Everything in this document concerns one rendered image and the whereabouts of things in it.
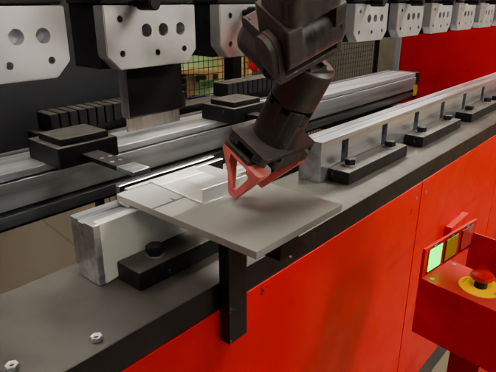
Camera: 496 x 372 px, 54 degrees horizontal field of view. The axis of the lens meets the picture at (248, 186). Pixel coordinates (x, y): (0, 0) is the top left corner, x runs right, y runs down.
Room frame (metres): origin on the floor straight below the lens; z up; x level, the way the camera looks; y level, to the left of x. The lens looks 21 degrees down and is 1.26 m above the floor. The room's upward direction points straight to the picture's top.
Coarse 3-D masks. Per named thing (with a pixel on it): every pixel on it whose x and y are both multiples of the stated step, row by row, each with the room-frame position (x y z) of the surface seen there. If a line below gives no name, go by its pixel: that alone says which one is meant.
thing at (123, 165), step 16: (64, 128) 0.89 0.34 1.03; (80, 128) 0.89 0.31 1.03; (96, 128) 0.89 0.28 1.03; (32, 144) 0.86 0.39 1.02; (48, 144) 0.83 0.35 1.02; (64, 144) 0.82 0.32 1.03; (80, 144) 0.83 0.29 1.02; (96, 144) 0.85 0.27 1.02; (112, 144) 0.88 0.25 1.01; (48, 160) 0.82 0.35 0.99; (64, 160) 0.81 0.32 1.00; (80, 160) 0.83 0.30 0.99; (96, 160) 0.80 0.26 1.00; (112, 160) 0.79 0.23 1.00; (128, 160) 0.79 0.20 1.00
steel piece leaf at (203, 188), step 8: (192, 176) 0.72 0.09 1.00; (200, 176) 0.72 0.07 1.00; (208, 176) 0.72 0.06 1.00; (216, 176) 0.72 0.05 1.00; (240, 176) 0.66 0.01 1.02; (168, 184) 0.68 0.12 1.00; (176, 184) 0.68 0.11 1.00; (184, 184) 0.68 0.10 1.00; (192, 184) 0.68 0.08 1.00; (200, 184) 0.68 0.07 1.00; (208, 184) 0.68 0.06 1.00; (216, 184) 0.68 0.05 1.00; (224, 184) 0.64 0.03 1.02; (240, 184) 0.66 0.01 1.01; (176, 192) 0.65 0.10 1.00; (184, 192) 0.65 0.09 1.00; (192, 192) 0.65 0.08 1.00; (200, 192) 0.65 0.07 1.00; (208, 192) 0.62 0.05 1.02; (216, 192) 0.63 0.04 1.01; (224, 192) 0.64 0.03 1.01; (200, 200) 0.62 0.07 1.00; (208, 200) 0.62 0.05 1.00
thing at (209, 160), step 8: (200, 160) 0.81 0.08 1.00; (208, 160) 0.82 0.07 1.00; (216, 160) 0.81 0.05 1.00; (168, 168) 0.76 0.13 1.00; (176, 168) 0.77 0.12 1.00; (184, 168) 0.78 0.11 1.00; (144, 176) 0.72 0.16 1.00; (152, 176) 0.73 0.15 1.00; (120, 184) 0.69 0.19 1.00; (128, 184) 0.69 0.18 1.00; (136, 184) 0.70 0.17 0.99; (120, 192) 0.68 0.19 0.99
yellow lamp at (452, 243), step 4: (456, 236) 0.86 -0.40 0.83; (448, 240) 0.83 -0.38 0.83; (452, 240) 0.85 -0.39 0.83; (456, 240) 0.86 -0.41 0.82; (448, 244) 0.84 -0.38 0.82; (452, 244) 0.85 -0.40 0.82; (456, 244) 0.86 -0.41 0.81; (448, 248) 0.84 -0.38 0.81; (452, 248) 0.85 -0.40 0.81; (456, 248) 0.86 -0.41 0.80; (448, 252) 0.84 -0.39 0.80; (452, 252) 0.85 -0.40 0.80; (444, 256) 0.83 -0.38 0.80; (448, 256) 0.84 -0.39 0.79; (444, 260) 0.83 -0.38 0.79
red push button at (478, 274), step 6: (474, 270) 0.76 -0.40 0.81; (480, 270) 0.76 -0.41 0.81; (486, 270) 0.76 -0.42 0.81; (474, 276) 0.75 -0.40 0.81; (480, 276) 0.74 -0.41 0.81; (486, 276) 0.74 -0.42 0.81; (492, 276) 0.75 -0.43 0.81; (474, 282) 0.76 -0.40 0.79; (480, 282) 0.74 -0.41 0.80; (486, 282) 0.73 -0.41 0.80; (480, 288) 0.74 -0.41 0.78; (486, 288) 0.75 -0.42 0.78
